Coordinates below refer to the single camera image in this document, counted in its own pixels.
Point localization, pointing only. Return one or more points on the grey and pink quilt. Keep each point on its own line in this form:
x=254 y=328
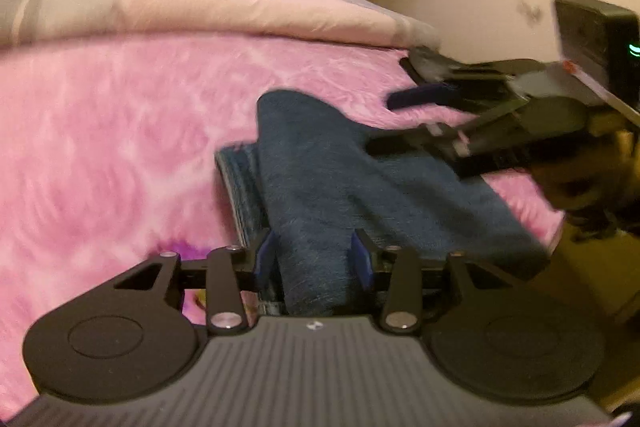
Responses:
x=200 y=7

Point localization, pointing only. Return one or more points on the pink floral bedsheet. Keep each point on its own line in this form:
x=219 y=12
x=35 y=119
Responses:
x=100 y=147

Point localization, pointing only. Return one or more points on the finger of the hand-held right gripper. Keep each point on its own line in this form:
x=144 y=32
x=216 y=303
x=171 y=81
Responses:
x=425 y=97
x=400 y=141

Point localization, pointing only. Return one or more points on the blue jeans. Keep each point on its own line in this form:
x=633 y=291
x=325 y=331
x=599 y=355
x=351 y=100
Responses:
x=325 y=187

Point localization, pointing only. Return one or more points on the butterfly wall sticker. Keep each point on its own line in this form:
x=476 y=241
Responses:
x=530 y=12

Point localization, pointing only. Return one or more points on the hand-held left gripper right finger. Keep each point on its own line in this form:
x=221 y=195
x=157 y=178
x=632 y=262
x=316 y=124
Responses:
x=361 y=264

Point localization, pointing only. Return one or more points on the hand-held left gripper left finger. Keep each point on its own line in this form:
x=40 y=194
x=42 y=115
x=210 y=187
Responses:
x=265 y=262

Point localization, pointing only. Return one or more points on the person's right hand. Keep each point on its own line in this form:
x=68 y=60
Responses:
x=600 y=187

